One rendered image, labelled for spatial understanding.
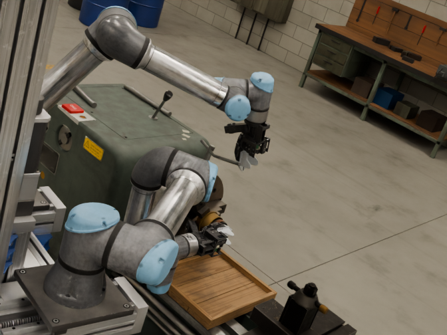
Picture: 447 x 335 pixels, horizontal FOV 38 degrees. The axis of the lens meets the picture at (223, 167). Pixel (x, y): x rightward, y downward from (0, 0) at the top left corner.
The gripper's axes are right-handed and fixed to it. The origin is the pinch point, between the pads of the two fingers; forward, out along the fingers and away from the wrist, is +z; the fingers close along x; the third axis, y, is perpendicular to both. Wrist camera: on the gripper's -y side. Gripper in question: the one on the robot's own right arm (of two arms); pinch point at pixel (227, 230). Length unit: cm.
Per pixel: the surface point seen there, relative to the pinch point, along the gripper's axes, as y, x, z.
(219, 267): -2.5, -19.8, 7.1
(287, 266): -67, -109, 179
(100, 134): -45, 17, -29
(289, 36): -453, -70, 639
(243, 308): 20.0, -18.3, -4.4
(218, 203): -13.1, 2.2, 7.4
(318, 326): 43.5, -11.2, 4.9
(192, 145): -33.2, 16.0, 7.0
